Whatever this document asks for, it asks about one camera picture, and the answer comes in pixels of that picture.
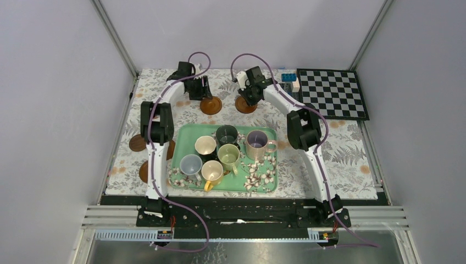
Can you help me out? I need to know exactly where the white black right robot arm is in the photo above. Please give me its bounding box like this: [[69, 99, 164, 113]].
[[230, 66, 343, 227]]

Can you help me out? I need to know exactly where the pale green mug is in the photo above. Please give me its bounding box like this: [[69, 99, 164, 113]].
[[218, 144, 241, 175]]

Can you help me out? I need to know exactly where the floral tablecloth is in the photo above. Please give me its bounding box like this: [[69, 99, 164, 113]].
[[105, 69, 377, 200]]

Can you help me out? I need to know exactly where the dark green mug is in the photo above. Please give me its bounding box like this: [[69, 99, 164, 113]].
[[215, 125, 240, 149]]

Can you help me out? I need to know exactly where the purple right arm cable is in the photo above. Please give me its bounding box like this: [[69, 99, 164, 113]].
[[230, 53, 381, 250]]

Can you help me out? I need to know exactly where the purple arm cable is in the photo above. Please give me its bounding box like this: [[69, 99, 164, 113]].
[[144, 51, 212, 254], [230, 53, 381, 250]]

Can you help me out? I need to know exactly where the white toy brick block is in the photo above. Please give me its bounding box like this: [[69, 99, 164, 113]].
[[292, 80, 301, 93]]

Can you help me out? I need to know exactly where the grey toy brick baseplate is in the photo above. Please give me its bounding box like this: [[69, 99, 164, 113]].
[[275, 82, 300, 104]]

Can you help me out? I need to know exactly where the yellow mug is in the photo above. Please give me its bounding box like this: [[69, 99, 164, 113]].
[[201, 160, 224, 192]]

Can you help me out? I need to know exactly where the light brown wooden coaster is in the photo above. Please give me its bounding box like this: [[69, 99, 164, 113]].
[[138, 161, 148, 184]]

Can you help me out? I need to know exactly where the light blue mug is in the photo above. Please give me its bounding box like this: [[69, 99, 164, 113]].
[[180, 154, 203, 181]]

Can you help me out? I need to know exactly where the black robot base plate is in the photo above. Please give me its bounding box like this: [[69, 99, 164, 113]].
[[136, 196, 351, 228]]

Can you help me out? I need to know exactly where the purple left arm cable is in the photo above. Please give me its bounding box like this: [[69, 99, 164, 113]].
[[144, 51, 212, 254]]

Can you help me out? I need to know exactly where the pink iridescent mug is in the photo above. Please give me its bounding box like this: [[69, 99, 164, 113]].
[[245, 130, 278, 161]]

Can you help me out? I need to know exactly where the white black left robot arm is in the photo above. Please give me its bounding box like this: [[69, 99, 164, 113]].
[[141, 62, 206, 218]]

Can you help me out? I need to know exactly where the blue toy brick block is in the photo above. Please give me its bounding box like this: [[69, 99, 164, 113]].
[[281, 73, 297, 83]]

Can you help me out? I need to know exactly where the cream black mug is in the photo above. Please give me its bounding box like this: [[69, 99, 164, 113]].
[[195, 135, 218, 162]]

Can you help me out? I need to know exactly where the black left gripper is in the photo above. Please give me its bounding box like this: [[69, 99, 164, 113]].
[[187, 76, 212, 101]]

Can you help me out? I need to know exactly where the dark brown wooden coaster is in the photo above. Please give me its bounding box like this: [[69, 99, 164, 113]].
[[129, 134, 146, 152]]

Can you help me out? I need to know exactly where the black white chessboard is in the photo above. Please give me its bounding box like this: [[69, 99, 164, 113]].
[[296, 68, 370, 120]]

